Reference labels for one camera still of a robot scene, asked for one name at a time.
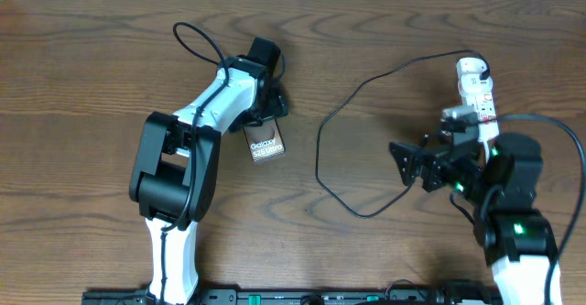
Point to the white charger adapter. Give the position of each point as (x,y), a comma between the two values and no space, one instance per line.
(470,84)

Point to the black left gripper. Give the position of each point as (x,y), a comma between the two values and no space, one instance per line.
(278,103)

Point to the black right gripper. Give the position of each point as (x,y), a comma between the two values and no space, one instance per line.
(436,162)

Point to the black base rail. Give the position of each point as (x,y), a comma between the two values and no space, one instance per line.
(402,291)

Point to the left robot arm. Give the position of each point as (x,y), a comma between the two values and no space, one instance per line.
(177,162)

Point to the white power strip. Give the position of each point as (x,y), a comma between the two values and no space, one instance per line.
(484,103)

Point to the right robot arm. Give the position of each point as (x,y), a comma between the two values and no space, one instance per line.
(517,240)

